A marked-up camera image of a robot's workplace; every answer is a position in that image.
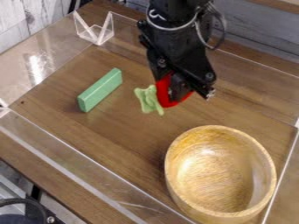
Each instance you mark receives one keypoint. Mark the clear acrylic corner bracket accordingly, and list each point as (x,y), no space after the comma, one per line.
(95,34)

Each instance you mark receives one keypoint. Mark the round wooden bowl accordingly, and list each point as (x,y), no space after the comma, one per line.
(220,175)

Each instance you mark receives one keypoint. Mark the red plush strawberry toy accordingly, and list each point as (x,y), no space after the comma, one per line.
(154,98)

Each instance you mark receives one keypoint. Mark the black metal stand base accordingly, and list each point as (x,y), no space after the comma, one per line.
(39,212)

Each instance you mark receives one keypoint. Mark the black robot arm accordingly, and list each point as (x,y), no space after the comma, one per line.
(171,15)

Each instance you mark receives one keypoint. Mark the green rectangular block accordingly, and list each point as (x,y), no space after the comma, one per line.
(99,90)

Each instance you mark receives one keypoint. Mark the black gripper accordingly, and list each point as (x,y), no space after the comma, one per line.
(176,55)

